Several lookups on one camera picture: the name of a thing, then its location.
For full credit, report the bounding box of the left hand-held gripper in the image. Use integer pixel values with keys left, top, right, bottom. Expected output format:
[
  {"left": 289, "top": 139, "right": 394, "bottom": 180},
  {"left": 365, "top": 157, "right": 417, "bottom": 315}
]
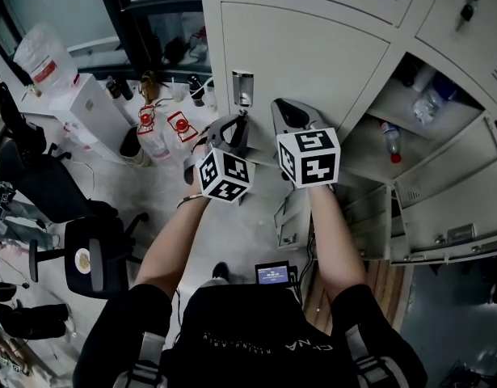
[{"left": 183, "top": 110, "right": 257, "bottom": 205}]

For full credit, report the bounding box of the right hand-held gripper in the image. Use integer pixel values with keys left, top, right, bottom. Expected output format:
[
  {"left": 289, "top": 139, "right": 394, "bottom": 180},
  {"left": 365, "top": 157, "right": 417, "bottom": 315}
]
[{"left": 270, "top": 97, "right": 341, "bottom": 190}]

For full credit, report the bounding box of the grey locker door with latch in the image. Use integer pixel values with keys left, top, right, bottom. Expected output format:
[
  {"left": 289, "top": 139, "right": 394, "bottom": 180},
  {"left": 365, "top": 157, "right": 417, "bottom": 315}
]
[{"left": 219, "top": 1, "right": 391, "bottom": 168}]

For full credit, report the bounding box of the small grey locker door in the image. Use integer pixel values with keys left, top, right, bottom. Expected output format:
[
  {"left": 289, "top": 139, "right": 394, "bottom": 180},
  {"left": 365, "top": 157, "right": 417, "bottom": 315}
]
[{"left": 273, "top": 192, "right": 314, "bottom": 251}]

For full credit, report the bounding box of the narrow grey locker door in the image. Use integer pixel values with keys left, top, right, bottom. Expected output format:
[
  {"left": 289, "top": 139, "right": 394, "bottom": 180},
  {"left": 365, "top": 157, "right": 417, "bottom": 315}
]
[{"left": 343, "top": 183, "right": 394, "bottom": 261}]

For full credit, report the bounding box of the large grey locker door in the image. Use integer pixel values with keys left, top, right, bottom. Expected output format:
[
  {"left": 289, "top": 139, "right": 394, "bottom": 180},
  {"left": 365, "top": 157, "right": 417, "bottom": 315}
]
[{"left": 392, "top": 110, "right": 497, "bottom": 266}]

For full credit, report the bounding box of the person's right forearm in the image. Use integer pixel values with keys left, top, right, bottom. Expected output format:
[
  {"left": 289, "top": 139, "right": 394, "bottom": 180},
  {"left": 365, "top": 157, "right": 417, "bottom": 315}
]
[{"left": 307, "top": 183, "right": 369, "bottom": 303}]

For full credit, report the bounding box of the person's left forearm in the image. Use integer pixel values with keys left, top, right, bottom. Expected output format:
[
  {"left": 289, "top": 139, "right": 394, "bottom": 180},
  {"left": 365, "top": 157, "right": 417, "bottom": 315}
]
[{"left": 133, "top": 194, "right": 212, "bottom": 301}]

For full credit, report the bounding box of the grey metal locker cabinet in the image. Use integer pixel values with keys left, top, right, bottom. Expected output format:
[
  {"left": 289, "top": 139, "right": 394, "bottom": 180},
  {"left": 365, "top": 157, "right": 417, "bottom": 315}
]
[{"left": 198, "top": 0, "right": 497, "bottom": 266}]

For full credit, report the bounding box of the grey locker door with keys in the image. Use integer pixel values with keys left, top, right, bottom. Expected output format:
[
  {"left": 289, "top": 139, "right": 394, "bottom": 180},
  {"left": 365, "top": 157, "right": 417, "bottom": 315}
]
[{"left": 415, "top": 0, "right": 497, "bottom": 62}]

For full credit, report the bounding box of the black flask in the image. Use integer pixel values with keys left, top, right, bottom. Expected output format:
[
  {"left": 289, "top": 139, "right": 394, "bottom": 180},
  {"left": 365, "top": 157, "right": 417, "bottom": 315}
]
[{"left": 187, "top": 74, "right": 205, "bottom": 108}]

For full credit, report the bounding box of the clear cup with straw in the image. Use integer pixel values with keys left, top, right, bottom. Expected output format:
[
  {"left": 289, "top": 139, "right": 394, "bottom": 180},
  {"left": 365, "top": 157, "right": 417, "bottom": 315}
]
[{"left": 168, "top": 77, "right": 187, "bottom": 104}]

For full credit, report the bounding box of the brown bag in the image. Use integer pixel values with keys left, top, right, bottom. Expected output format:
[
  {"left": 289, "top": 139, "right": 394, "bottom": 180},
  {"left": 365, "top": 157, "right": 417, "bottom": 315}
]
[{"left": 138, "top": 70, "right": 161, "bottom": 105}]

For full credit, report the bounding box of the clear bottle with red cap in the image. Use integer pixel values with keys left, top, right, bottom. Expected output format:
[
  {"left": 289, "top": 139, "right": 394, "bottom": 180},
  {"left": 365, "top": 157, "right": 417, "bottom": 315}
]
[{"left": 379, "top": 120, "right": 403, "bottom": 165}]

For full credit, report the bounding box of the dark bottle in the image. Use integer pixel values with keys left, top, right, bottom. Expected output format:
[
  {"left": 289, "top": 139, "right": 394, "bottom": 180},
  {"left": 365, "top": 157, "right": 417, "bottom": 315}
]
[{"left": 105, "top": 76, "right": 135, "bottom": 101}]

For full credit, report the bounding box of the crumpled clear plastic bottle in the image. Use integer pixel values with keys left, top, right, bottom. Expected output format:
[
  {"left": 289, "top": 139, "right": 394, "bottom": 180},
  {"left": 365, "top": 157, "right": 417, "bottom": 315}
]
[{"left": 411, "top": 86, "right": 444, "bottom": 125}]

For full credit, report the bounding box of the white cup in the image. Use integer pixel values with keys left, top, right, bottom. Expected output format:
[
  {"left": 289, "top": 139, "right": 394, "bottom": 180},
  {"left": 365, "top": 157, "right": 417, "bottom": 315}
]
[{"left": 413, "top": 65, "right": 436, "bottom": 92}]

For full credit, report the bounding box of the small screen device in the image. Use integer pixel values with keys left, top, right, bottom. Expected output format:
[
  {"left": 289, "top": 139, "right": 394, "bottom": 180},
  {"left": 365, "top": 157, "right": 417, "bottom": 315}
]
[{"left": 254, "top": 260, "right": 293, "bottom": 286}]

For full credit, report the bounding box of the black office chair with jacket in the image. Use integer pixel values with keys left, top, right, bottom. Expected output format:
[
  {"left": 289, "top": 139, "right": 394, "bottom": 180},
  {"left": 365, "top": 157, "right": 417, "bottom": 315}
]
[{"left": 0, "top": 77, "right": 94, "bottom": 225}]

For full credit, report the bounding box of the small round plate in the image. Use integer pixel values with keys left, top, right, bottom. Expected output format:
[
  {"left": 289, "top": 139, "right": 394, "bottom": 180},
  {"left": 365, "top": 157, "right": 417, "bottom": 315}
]
[{"left": 74, "top": 247, "right": 92, "bottom": 276}]

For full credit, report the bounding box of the clear water jug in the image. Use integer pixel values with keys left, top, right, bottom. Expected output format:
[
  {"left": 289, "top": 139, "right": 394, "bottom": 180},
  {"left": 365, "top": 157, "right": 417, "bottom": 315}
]
[{"left": 12, "top": 22, "right": 81, "bottom": 97}]

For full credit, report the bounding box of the person's black shirt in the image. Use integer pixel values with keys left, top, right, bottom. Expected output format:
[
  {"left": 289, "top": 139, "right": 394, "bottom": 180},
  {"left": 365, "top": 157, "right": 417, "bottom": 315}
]
[{"left": 72, "top": 283, "right": 429, "bottom": 388}]

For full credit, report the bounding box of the black key bunch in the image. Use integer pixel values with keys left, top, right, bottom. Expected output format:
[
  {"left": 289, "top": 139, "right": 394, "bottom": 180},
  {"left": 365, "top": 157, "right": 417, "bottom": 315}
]
[{"left": 456, "top": 0, "right": 482, "bottom": 32}]

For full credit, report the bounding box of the black bag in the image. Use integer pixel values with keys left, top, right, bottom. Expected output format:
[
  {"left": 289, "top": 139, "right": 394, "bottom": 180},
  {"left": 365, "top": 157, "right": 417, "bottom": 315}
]
[{"left": 0, "top": 302, "right": 70, "bottom": 342}]

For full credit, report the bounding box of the thin wrist bracelet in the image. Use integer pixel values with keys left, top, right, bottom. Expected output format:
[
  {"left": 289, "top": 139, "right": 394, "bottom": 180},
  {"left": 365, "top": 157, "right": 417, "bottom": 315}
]
[{"left": 175, "top": 193, "right": 204, "bottom": 210}]

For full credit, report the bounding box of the grey shoulder strap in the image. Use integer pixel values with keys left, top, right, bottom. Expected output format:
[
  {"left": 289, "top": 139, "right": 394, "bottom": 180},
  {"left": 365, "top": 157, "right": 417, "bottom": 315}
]
[
  {"left": 122, "top": 331, "right": 169, "bottom": 388},
  {"left": 343, "top": 323, "right": 409, "bottom": 388}
]

